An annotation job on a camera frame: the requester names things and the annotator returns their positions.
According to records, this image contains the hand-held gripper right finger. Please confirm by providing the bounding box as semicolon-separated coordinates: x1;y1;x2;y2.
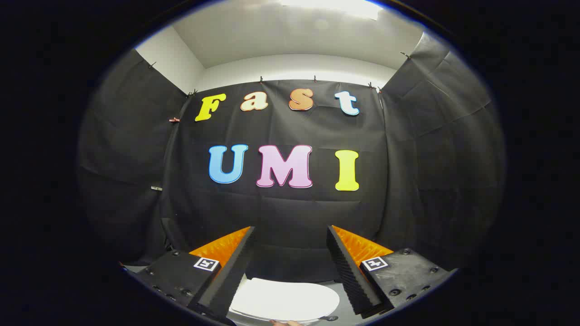
326;225;458;317

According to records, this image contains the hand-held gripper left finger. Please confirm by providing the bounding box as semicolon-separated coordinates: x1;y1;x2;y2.
120;225;255;324

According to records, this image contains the black backdrop cloth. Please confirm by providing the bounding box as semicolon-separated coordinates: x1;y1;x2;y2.
77;32;506;283

